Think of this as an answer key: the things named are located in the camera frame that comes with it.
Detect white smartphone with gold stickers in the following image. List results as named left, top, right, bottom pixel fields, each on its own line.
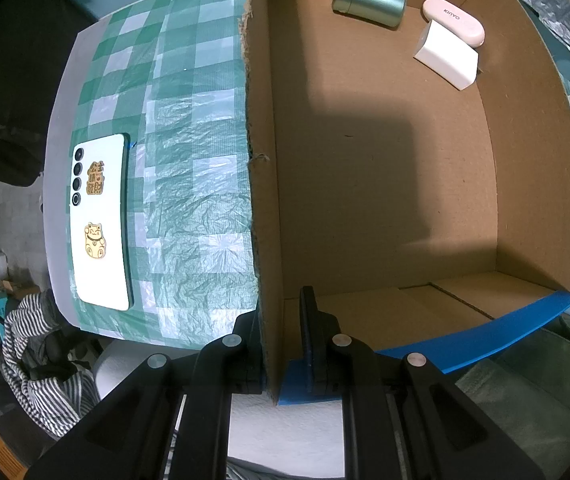
left=68, top=132, right=135, bottom=312

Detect pale pink earbud case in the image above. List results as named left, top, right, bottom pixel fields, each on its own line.
left=421, top=0, right=486, bottom=46

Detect white charger block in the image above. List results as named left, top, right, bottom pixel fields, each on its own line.
left=412, top=19, right=480, bottom=92

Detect white textured cushion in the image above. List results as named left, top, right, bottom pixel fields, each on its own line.
left=92, top=342, right=346, bottom=478

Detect blue cardboard box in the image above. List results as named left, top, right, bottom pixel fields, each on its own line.
left=239, top=0, right=570, bottom=407

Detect olive green trousers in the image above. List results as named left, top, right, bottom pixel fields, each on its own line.
left=455, top=317, right=570, bottom=480

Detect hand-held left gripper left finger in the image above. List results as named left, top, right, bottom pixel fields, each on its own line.
left=25, top=310, right=266, bottom=480

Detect black hanging cloth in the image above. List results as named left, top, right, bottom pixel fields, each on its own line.
left=0, top=0, right=96, bottom=186

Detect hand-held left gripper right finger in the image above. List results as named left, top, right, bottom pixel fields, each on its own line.
left=299, top=286, right=546, bottom=480

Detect green checked tablecloth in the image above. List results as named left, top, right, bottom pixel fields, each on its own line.
left=68, top=0, right=570, bottom=351

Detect black and white striped cloth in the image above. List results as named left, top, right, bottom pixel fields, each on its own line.
left=0, top=292, right=101, bottom=438

